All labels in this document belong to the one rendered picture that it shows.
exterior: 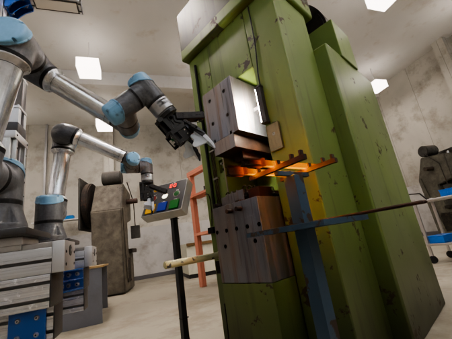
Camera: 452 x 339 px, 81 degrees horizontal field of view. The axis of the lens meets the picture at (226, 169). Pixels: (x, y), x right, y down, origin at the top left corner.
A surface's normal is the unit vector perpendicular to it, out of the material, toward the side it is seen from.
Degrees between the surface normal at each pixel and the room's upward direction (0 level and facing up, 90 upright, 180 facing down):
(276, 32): 90
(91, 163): 90
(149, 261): 90
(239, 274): 90
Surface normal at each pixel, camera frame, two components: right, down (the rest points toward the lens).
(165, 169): 0.29, -0.30
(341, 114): -0.72, -0.08
